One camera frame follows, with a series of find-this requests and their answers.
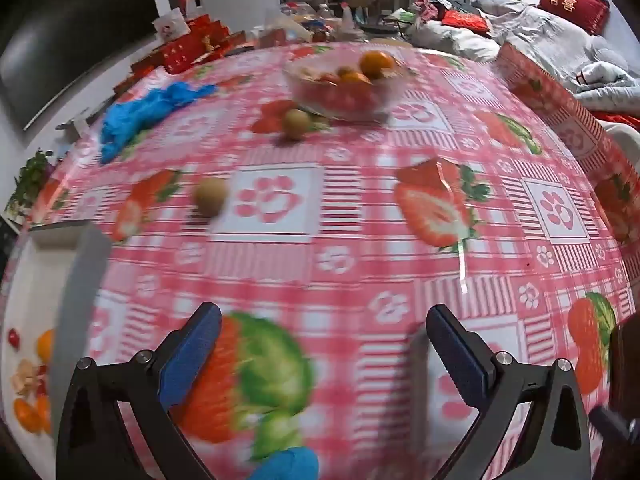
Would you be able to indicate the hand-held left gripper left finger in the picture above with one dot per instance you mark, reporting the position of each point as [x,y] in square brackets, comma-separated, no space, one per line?
[192,360]

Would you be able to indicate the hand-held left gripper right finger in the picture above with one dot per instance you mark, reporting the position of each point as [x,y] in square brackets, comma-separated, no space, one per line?
[457,360]

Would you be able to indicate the white and grey tray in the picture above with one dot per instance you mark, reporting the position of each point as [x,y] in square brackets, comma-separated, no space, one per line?
[30,300]

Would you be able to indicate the blue glove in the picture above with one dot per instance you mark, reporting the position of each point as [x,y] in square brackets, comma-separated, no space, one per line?
[290,465]

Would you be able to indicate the strawberry print tablecloth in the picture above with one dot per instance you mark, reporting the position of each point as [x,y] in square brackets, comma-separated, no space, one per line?
[350,240]

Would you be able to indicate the tan longan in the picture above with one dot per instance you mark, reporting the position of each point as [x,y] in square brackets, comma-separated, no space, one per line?
[296,123]
[211,196]

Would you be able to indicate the green potted plant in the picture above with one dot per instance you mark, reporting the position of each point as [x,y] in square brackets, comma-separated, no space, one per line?
[32,175]

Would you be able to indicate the pile of blue gloves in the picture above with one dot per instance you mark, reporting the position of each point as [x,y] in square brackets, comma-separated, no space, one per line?
[135,112]

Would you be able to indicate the small white cardboard box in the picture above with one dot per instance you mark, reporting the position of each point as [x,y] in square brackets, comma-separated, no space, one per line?
[75,125]

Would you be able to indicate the clear glass bowl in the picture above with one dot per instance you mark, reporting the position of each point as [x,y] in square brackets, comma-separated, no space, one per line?
[350,102]

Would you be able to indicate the small orange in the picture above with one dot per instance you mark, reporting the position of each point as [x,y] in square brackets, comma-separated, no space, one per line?
[352,78]

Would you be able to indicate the stack of red gift boxes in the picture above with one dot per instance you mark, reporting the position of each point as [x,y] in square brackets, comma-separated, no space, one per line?
[185,55]

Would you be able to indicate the large orange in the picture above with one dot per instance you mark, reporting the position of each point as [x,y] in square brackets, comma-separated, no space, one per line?
[376,63]

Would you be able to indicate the white blanket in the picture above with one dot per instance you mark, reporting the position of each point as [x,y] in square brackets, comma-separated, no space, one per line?
[605,80]

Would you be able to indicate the grey bedding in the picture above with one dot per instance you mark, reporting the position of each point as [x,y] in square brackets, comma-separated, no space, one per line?
[540,35]

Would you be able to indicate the white bag with red print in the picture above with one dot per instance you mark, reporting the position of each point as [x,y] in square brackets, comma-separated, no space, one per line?
[170,25]

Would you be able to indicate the red folded cloth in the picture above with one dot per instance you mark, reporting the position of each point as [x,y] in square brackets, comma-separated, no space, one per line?
[465,20]

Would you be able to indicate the clear plastic bag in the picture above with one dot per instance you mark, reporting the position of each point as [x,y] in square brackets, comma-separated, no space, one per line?
[285,25]

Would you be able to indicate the clear plastic bottle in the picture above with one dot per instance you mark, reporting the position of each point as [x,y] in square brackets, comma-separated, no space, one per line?
[347,20]

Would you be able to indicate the pile of colourful clothes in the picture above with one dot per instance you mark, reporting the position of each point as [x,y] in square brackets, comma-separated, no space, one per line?
[430,2]

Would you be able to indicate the red embroidered pillow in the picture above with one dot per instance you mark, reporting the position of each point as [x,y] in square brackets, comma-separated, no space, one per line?
[575,5]

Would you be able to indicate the black wall television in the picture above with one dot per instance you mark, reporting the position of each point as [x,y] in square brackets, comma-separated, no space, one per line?
[75,35]

